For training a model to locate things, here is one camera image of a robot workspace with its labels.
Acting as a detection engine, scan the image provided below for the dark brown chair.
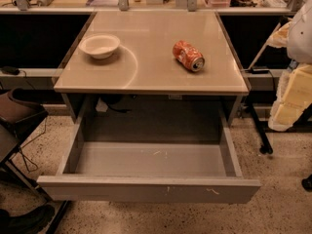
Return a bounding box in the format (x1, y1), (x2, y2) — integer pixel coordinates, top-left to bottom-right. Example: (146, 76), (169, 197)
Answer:
(0, 88), (49, 200)

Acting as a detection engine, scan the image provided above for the black stand leg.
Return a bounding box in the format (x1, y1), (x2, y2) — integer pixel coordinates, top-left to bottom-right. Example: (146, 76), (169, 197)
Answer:
(247, 101), (273, 154)

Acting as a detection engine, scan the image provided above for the black power adapter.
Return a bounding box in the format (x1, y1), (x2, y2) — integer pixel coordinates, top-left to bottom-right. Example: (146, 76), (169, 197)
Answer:
(0, 66), (20, 75)

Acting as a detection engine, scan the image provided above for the white bowl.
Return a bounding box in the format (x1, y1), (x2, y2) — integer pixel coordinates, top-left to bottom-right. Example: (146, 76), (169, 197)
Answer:
(79, 34), (120, 59)

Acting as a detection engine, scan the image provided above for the black shoe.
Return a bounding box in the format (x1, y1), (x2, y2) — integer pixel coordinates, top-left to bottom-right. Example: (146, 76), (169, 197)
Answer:
(0, 205), (55, 234)
(301, 175), (312, 191)

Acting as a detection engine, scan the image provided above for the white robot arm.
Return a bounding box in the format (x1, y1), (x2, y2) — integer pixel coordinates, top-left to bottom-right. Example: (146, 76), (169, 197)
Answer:
(268, 0), (312, 132)

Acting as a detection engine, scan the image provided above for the orange soda can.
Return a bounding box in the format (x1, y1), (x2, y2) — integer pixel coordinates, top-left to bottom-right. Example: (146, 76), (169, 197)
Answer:
(173, 40), (205, 72)

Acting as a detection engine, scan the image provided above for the grey open top drawer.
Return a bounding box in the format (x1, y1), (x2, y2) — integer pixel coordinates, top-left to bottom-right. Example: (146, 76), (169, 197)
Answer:
(38, 96), (260, 204)

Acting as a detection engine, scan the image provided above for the grey cabinet with tan top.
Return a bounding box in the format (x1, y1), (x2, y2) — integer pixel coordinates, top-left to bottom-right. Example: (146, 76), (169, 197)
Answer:
(55, 10), (249, 120)

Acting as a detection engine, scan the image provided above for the black shoe at right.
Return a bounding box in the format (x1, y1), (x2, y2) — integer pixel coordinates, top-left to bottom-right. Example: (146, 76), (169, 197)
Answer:
(301, 175), (312, 191)

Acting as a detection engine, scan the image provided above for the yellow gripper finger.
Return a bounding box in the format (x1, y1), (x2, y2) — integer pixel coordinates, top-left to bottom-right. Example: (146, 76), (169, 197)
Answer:
(268, 63), (312, 132)
(266, 22), (290, 48)

